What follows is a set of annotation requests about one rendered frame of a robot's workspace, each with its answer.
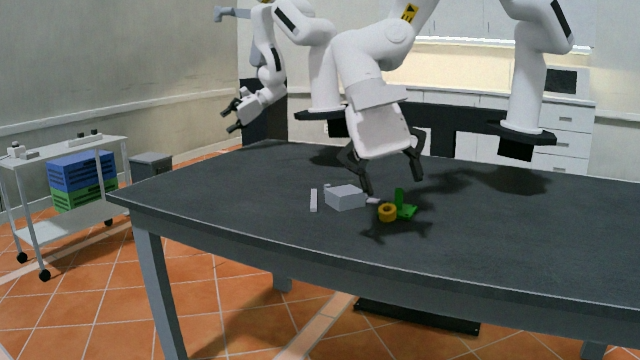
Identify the yellow round nut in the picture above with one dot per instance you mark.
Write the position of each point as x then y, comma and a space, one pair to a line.
387, 216

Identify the green flat base plate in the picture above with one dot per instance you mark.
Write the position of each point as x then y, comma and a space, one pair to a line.
403, 211

